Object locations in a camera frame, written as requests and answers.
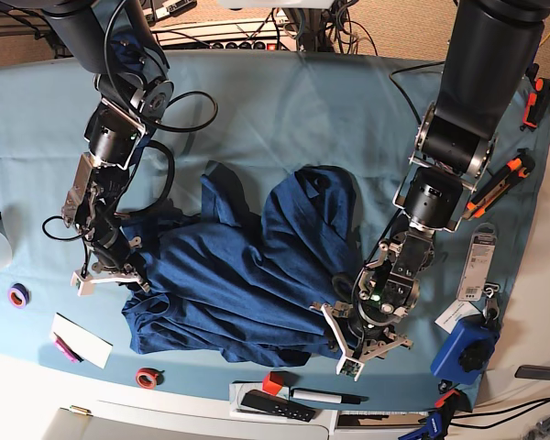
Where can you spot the power strip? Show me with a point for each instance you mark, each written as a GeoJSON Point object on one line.
{"type": "Point", "coordinates": [245, 34]}

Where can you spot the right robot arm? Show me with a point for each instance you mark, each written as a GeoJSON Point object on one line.
{"type": "Point", "coordinates": [113, 40]}

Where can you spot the red cube block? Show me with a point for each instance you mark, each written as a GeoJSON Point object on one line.
{"type": "Point", "coordinates": [273, 383]}

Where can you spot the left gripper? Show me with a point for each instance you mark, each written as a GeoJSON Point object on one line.
{"type": "Point", "coordinates": [373, 342]}

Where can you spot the orange black utility knife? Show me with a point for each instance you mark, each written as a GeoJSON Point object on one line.
{"type": "Point", "coordinates": [507, 177]}

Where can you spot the black phone device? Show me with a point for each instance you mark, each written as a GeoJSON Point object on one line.
{"type": "Point", "coordinates": [531, 372]}

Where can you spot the white marker pen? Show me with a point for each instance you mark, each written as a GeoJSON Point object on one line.
{"type": "Point", "coordinates": [326, 397]}

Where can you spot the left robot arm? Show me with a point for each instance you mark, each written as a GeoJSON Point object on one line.
{"type": "Point", "coordinates": [492, 46]}

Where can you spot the blue box with knob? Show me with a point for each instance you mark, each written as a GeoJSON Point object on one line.
{"type": "Point", "coordinates": [467, 350]}

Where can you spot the packaged tool blister pack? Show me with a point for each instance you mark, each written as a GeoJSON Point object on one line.
{"type": "Point", "coordinates": [477, 265]}

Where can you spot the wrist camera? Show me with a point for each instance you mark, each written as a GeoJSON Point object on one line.
{"type": "Point", "coordinates": [350, 367]}
{"type": "Point", "coordinates": [82, 283]}

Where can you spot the white paper card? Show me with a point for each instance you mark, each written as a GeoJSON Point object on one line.
{"type": "Point", "coordinates": [89, 346]}

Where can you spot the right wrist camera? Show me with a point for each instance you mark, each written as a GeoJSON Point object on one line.
{"type": "Point", "coordinates": [82, 283]}

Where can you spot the black remote control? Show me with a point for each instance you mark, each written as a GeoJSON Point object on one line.
{"type": "Point", "coordinates": [264, 402]}

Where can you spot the orange black clamp top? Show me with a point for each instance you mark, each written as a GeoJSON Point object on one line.
{"type": "Point", "coordinates": [537, 103]}

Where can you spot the purple tape roll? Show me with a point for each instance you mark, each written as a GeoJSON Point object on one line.
{"type": "Point", "coordinates": [18, 295]}

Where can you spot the pink marker pen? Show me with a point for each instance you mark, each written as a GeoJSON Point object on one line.
{"type": "Point", "coordinates": [65, 349]}

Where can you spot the white label card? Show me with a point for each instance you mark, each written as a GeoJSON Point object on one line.
{"type": "Point", "coordinates": [456, 311]}

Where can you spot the orange clamp bottom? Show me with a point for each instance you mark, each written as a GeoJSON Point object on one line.
{"type": "Point", "coordinates": [450, 398]}

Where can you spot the red tape roll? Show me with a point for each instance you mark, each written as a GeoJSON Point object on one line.
{"type": "Point", "coordinates": [149, 378]}

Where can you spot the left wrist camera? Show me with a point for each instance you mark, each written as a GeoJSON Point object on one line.
{"type": "Point", "coordinates": [350, 367]}

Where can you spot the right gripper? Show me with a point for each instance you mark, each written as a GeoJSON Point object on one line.
{"type": "Point", "coordinates": [104, 275]}

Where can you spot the dark blue t-shirt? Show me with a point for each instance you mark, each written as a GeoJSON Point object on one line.
{"type": "Point", "coordinates": [243, 284]}

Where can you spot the blue spring clamp bottom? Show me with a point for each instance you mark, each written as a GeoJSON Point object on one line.
{"type": "Point", "coordinates": [435, 427]}

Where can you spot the light blue table cloth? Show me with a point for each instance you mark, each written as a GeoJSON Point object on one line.
{"type": "Point", "coordinates": [277, 113]}

